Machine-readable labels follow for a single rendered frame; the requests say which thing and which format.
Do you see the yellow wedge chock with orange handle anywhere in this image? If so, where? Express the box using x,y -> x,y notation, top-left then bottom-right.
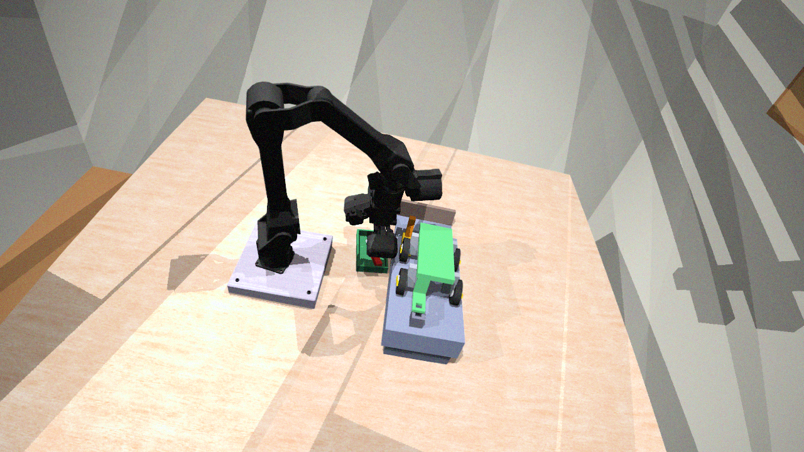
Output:
401,215 -> 416,257

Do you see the green wheeled trolley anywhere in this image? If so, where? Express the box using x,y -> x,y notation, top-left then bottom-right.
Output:
396,222 -> 463,314

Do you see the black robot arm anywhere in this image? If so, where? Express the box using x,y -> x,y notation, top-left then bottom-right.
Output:
246,82 -> 443,274

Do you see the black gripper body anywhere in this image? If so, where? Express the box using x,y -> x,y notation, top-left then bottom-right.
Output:
367,190 -> 401,259

